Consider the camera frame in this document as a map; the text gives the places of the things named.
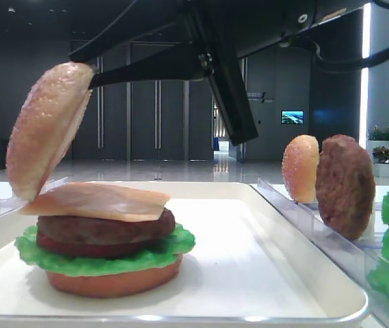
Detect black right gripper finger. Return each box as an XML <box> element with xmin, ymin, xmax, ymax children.
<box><xmin>68</xmin><ymin>13</ymin><xmax>194</xmax><ymax>64</ymax></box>
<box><xmin>89</xmin><ymin>54</ymin><xmax>213</xmax><ymax>89</ymax></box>

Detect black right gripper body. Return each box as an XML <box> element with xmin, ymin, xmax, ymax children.
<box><xmin>175</xmin><ymin>0</ymin><xmax>260</xmax><ymax>147</ymax></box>

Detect bun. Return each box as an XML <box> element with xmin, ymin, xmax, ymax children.
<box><xmin>46</xmin><ymin>255</ymin><xmax>183</xmax><ymax>299</ymax></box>
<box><xmin>6</xmin><ymin>61</ymin><xmax>94</xmax><ymax>201</ymax></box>
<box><xmin>282</xmin><ymin>135</ymin><xmax>319</xmax><ymax>204</ymax></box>

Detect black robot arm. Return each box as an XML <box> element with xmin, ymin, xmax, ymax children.
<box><xmin>69</xmin><ymin>0</ymin><xmax>363</xmax><ymax>145</ymax></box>

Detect cheese slice on burger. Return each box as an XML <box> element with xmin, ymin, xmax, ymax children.
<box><xmin>20</xmin><ymin>182</ymin><xmax>170</xmax><ymax>223</ymax></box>

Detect upright meat patty right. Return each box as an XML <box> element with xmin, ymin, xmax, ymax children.
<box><xmin>315</xmin><ymin>135</ymin><xmax>375</xmax><ymax>241</ymax></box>

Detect meat patty in burger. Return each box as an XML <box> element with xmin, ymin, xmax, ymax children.
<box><xmin>37</xmin><ymin>209</ymin><xmax>176</xmax><ymax>245</ymax></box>

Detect tomato slice in burger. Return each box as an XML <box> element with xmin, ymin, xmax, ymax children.
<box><xmin>36</xmin><ymin>232</ymin><xmax>163</xmax><ymax>259</ymax></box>

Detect green lettuce leaf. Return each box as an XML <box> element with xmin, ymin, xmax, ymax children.
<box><xmin>14</xmin><ymin>223</ymin><xmax>196</xmax><ymax>277</ymax></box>

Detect dark double doors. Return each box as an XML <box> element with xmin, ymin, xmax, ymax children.
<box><xmin>70</xmin><ymin>39</ymin><xmax>215</xmax><ymax>162</ymax></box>

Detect upright bun in rack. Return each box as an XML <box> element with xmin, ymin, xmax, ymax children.
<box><xmin>282</xmin><ymin>135</ymin><xmax>319</xmax><ymax>204</ymax></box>

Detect potted plants in planter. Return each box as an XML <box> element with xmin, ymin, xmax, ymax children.
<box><xmin>366</xmin><ymin>126</ymin><xmax>389</xmax><ymax>178</ymax></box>

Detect white metal tray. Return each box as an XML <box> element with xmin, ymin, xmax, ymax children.
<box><xmin>0</xmin><ymin>182</ymin><xmax>369</xmax><ymax>327</ymax></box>

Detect clear acrylic left rack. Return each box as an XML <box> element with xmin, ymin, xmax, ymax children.
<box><xmin>0</xmin><ymin>177</ymin><xmax>68</xmax><ymax>216</ymax></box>

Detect clear acrylic rack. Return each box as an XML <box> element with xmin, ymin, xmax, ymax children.
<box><xmin>252</xmin><ymin>178</ymin><xmax>389</xmax><ymax>327</ymax></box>
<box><xmin>0</xmin><ymin>177</ymin><xmax>68</xmax><ymax>216</ymax></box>

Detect clear acrylic right rack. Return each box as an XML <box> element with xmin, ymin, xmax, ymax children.
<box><xmin>252</xmin><ymin>178</ymin><xmax>389</xmax><ymax>327</ymax></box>

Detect black cable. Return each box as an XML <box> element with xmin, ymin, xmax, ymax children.
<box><xmin>282</xmin><ymin>0</ymin><xmax>389</xmax><ymax>73</ymax></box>

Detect wall monitor screen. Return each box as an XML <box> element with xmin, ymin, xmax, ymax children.
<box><xmin>281</xmin><ymin>111</ymin><xmax>304</xmax><ymax>125</ymax></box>

